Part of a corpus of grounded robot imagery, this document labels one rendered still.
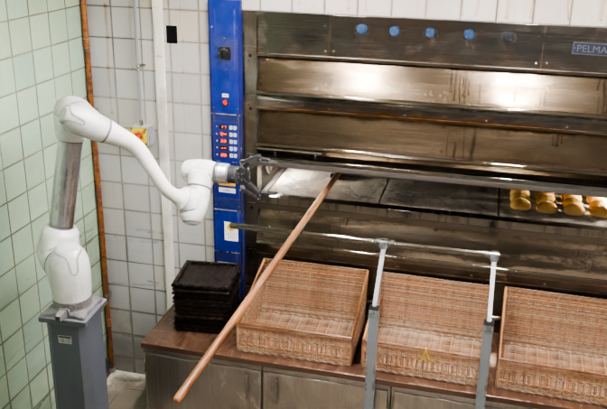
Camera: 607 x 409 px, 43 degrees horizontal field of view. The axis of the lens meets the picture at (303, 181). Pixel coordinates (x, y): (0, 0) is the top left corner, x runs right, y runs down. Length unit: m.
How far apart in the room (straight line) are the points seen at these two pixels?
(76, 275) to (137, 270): 1.20
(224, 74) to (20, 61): 0.92
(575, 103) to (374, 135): 0.91
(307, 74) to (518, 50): 0.97
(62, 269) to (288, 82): 1.36
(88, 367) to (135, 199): 1.15
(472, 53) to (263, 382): 1.79
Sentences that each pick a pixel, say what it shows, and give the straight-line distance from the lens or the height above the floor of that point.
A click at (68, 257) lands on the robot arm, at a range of 3.18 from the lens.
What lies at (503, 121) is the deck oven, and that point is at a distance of 3.62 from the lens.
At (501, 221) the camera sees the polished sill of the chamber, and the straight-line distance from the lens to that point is 3.77.
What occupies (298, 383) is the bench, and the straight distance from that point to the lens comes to 3.68.
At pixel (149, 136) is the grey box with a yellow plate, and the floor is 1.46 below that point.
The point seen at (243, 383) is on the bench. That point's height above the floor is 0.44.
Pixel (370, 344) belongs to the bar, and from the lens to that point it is 3.43.
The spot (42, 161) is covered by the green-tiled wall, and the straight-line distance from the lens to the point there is 3.80.
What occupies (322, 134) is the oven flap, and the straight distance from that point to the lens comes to 3.73.
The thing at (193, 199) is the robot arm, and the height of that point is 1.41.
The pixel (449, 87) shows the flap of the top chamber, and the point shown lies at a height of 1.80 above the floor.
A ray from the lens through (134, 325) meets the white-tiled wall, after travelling 4.54.
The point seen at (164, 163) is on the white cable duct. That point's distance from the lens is 4.03.
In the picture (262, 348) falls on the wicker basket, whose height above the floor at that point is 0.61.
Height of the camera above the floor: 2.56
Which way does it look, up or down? 20 degrees down
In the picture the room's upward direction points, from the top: 1 degrees clockwise
